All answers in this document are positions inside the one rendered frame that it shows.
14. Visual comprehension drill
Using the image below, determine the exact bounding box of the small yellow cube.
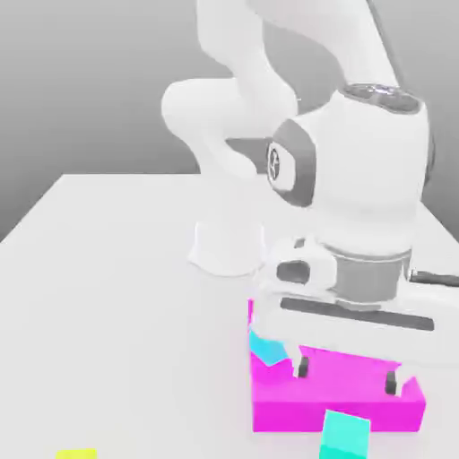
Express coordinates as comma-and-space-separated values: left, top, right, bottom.
55, 448, 99, 459

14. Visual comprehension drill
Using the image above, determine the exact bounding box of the large magenta box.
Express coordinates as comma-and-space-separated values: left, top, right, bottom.
247, 298, 428, 434

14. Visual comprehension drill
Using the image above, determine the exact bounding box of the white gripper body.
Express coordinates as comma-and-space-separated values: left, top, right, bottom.
250, 282, 459, 367

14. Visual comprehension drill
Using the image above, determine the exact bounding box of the small turquoise cube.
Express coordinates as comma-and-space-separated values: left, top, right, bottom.
318, 409, 371, 459

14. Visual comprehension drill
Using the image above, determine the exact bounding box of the small cyan cube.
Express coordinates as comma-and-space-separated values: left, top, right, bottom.
247, 329, 290, 368

